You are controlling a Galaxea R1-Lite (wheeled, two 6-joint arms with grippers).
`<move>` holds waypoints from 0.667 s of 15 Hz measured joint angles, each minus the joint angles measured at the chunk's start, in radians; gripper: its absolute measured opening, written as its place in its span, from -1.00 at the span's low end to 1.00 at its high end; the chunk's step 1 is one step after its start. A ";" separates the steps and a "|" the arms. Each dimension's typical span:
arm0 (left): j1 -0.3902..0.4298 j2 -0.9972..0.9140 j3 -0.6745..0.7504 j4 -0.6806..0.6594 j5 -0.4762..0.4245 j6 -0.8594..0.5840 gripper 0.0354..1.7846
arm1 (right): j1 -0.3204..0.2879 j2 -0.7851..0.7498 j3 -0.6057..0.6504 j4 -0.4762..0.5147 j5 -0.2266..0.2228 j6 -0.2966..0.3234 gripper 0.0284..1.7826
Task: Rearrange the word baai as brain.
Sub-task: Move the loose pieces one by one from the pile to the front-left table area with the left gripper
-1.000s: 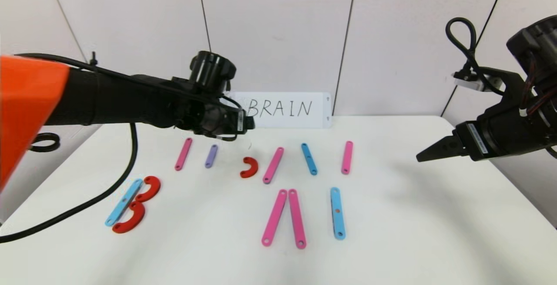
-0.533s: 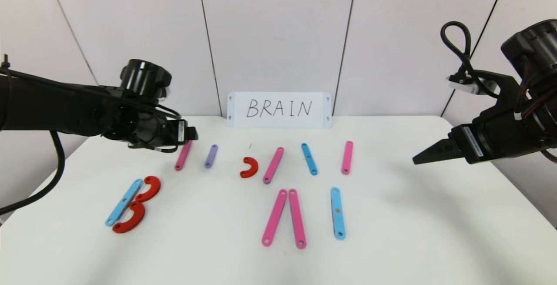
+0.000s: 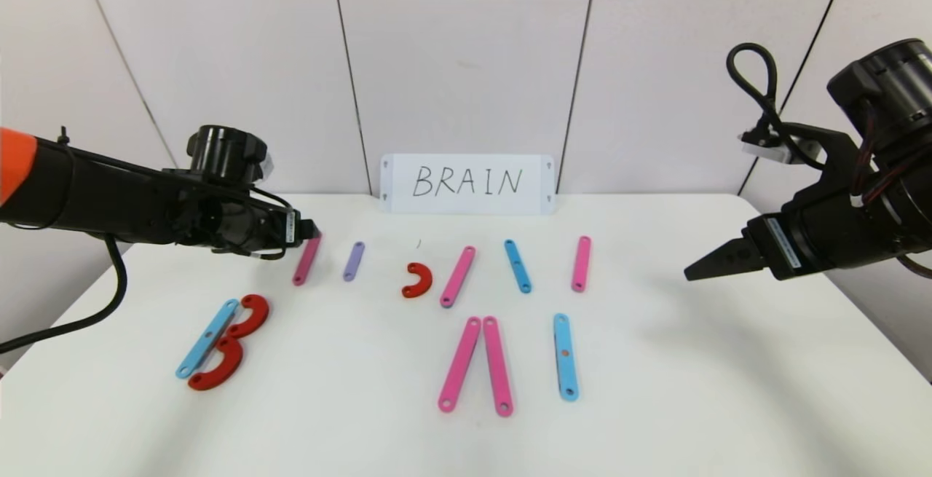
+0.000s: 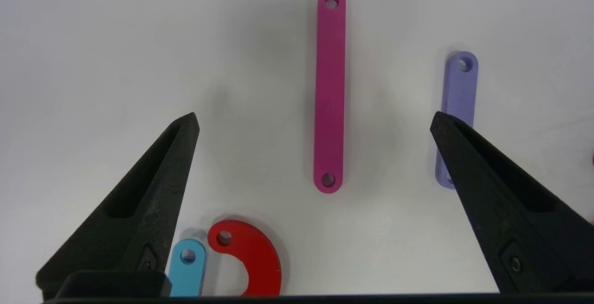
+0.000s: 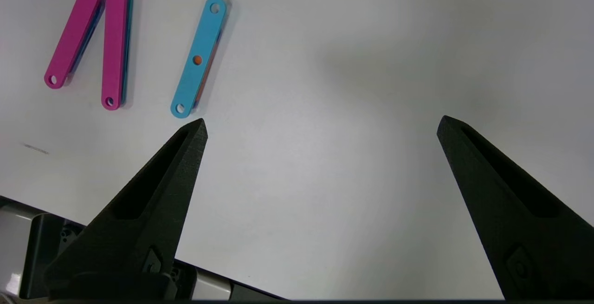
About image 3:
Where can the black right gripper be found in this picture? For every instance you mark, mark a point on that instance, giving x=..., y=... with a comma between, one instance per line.
x=782, y=243

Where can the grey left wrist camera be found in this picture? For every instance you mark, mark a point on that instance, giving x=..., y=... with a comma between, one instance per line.
x=267, y=164

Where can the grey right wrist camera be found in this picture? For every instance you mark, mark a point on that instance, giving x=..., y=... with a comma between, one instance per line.
x=764, y=148

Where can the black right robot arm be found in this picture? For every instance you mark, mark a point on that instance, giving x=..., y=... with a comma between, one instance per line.
x=888, y=113

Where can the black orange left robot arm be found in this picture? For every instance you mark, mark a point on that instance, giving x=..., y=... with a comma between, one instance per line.
x=109, y=200

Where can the short purple flat bar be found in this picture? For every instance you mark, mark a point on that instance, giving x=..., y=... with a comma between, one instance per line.
x=354, y=262

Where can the blue bar with orange dot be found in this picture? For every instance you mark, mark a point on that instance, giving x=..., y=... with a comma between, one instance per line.
x=566, y=379

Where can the large red arc piece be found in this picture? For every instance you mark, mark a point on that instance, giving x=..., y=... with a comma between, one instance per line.
x=262, y=314
x=231, y=373

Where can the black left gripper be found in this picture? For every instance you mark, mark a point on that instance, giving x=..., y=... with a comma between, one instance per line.
x=290, y=229

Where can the pink bar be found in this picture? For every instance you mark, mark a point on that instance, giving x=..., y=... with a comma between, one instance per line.
x=460, y=364
x=457, y=277
x=496, y=368
x=580, y=266
x=306, y=262

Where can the small red arc piece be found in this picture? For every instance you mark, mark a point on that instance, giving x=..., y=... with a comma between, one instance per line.
x=428, y=280

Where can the blue flat bar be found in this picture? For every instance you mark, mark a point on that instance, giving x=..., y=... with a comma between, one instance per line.
x=204, y=346
x=520, y=277

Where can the white BRAIN word sign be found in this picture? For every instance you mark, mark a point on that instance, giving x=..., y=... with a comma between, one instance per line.
x=437, y=205

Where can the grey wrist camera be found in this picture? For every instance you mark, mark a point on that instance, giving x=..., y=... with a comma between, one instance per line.
x=764, y=148
x=267, y=164

